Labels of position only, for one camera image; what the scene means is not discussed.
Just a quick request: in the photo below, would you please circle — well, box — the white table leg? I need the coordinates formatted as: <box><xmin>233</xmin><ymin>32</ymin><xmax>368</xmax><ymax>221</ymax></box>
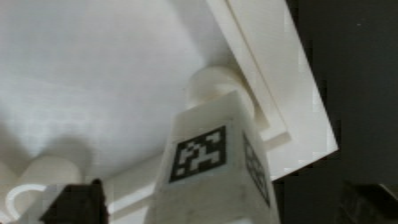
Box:
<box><xmin>144</xmin><ymin>66</ymin><xmax>281</xmax><ymax>224</ymax></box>

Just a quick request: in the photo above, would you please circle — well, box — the white U-shaped fence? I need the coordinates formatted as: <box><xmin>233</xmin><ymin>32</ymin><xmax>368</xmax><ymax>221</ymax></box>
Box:
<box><xmin>228</xmin><ymin>0</ymin><xmax>338</xmax><ymax>179</ymax></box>

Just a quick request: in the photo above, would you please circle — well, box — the white square table top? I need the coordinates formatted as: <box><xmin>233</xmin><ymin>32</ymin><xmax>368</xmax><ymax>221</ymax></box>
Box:
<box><xmin>0</xmin><ymin>0</ymin><xmax>292</xmax><ymax>224</ymax></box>

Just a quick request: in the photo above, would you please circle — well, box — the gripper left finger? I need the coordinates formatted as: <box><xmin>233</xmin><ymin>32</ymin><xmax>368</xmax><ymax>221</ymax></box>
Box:
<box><xmin>39</xmin><ymin>179</ymin><xmax>111</xmax><ymax>224</ymax></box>

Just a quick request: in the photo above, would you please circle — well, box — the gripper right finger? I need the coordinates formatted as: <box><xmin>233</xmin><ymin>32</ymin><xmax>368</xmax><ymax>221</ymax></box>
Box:
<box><xmin>334</xmin><ymin>182</ymin><xmax>398</xmax><ymax>224</ymax></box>

